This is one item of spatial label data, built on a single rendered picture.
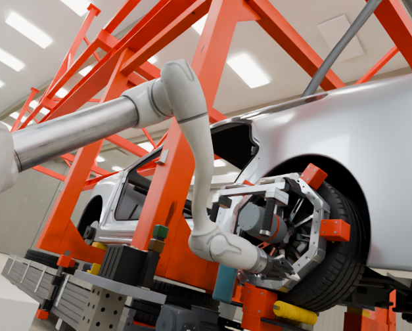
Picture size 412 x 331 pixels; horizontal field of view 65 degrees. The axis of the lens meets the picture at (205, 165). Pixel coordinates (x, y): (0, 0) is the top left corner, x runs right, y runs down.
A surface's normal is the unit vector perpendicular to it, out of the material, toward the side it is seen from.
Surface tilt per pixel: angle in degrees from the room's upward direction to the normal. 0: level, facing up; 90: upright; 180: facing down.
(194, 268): 90
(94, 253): 90
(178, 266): 90
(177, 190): 90
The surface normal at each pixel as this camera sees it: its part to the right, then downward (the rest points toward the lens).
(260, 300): -0.74, -0.42
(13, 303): 0.72, -0.09
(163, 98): -0.56, 0.32
